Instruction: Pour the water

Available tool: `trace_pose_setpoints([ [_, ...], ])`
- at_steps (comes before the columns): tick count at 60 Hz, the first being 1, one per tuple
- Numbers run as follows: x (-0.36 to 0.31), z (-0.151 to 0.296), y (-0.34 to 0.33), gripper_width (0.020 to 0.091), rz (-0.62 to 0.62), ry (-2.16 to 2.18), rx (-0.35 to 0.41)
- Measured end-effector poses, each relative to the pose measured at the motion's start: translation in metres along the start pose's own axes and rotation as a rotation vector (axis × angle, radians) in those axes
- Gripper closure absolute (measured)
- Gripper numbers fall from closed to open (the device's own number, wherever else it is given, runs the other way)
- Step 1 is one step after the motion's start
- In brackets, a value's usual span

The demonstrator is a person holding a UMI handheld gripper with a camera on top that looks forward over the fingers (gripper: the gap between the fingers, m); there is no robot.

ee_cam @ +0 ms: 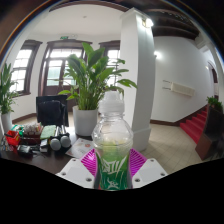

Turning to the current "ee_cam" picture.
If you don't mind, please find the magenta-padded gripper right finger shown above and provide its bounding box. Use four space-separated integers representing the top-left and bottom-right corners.
129 148 168 189

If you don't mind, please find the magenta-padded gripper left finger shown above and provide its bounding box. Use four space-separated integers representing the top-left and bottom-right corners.
55 148 98 189

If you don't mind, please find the clear green-labelled drink bottle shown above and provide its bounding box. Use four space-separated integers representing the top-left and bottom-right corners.
91 90 134 191

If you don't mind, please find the white printed paper leaflet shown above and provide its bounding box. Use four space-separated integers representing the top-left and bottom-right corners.
64 137 95 159

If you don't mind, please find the grey-headed handheld microphone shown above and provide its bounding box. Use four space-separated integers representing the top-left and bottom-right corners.
49 126 63 151
59 124 72 149

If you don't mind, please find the green cloth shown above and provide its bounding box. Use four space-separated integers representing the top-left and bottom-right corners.
39 124 57 140

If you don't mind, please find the small black device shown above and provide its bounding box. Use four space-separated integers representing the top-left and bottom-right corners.
16 144 34 157

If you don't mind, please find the brown basket of snacks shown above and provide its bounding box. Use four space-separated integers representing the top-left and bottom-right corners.
19 122 44 143

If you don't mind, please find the red carpeted staircase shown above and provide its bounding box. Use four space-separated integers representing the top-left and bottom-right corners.
179 105 209 144

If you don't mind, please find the red box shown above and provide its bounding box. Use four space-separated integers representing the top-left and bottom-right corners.
4 129 21 147

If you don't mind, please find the leafy plant in white pot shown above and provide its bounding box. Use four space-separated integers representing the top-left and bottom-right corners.
0 63 21 134
58 42 138 137

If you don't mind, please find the small potted plant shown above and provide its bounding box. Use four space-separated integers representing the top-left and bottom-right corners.
206 95 224 113

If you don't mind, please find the dark wooden framed window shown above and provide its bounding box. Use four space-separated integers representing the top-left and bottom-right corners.
9 39 43 96
99 40 121 88

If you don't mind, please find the dark wooden stair post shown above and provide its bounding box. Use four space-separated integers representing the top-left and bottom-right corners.
194 106 224 161

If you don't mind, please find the white wall radiator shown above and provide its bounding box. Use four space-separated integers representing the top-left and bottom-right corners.
162 79 196 98

